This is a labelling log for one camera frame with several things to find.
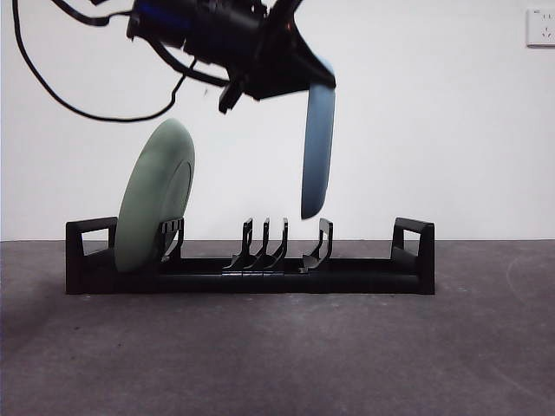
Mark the blue round plate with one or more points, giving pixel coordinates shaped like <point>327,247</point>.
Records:
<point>317,151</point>

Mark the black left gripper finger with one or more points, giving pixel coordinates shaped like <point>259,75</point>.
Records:
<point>299,69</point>

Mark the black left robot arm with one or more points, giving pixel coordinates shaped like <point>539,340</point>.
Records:
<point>225,30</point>

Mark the white wall socket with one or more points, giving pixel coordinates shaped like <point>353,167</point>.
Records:
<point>542,28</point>

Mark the green round plate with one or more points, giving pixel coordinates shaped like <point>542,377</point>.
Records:
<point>147,203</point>

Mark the black plate rack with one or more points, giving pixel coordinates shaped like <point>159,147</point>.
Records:
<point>347,281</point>

